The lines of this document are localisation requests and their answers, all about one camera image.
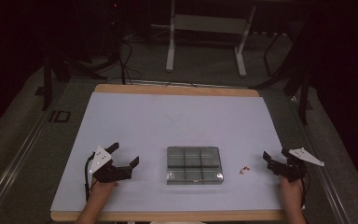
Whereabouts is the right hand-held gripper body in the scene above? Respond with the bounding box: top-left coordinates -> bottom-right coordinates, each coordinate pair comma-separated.
271,147 -> 325,184

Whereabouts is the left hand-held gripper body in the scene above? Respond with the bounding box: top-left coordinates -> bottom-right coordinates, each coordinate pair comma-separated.
88,145 -> 133,184

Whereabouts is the clear plastic compartment box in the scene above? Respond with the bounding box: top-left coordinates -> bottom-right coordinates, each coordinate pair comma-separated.
166,146 -> 225,186

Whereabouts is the person's left hand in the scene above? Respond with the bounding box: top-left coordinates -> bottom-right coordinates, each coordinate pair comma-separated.
88,178 -> 119,203

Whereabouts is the person's right hand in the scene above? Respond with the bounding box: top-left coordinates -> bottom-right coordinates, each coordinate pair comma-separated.
279,175 -> 306,207

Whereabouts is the black tripod stand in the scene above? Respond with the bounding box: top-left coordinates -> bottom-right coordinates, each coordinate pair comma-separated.
249,29 -> 314,126

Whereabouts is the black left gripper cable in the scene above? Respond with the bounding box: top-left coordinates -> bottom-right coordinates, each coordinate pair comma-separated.
84,151 -> 96,202

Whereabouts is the metal floor rail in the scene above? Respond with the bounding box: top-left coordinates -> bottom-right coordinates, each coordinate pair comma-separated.
288,95 -> 353,224
0,102 -> 62,224

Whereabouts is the black floor cable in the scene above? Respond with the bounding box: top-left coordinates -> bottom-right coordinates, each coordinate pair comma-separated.
117,38 -> 143,86

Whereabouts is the white metal stand frame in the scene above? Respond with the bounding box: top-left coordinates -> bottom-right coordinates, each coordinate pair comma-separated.
150,0 -> 258,77

